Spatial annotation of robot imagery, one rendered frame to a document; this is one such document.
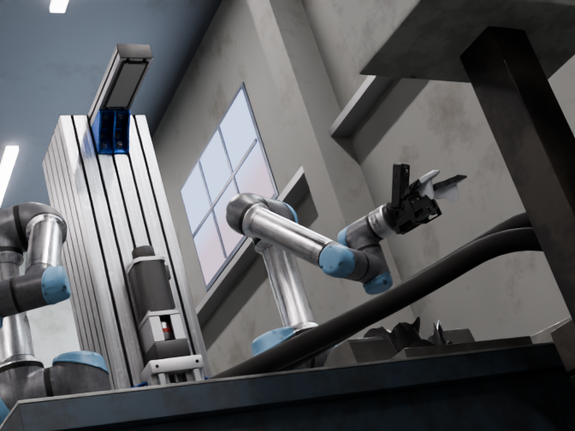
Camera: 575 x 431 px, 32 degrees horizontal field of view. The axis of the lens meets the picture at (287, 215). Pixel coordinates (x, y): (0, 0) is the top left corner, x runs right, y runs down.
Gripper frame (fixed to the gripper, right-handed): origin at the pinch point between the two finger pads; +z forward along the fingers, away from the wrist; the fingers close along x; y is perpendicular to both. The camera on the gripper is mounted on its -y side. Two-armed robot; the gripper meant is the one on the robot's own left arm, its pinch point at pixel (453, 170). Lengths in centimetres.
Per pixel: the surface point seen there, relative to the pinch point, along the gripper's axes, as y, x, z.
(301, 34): -297, -424, -232
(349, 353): 44, 82, 3
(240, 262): -190, -497, -415
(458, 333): 45, 61, 12
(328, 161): -183, -395, -238
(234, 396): 51, 128, 14
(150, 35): -425, -477, -405
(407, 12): 22, 124, 52
